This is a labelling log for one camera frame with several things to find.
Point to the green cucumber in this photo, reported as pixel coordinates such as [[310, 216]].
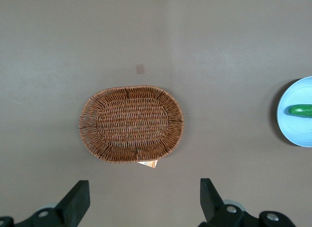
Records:
[[302, 111]]

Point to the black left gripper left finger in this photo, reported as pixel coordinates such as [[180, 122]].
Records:
[[73, 207]]

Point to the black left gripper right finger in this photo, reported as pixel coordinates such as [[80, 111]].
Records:
[[212, 205]]

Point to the orange paper basket tag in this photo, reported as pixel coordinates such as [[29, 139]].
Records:
[[150, 164]]

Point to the brown wicker oval basket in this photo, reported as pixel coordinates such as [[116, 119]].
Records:
[[131, 124]]

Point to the light blue round plate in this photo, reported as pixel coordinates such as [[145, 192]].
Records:
[[296, 132]]

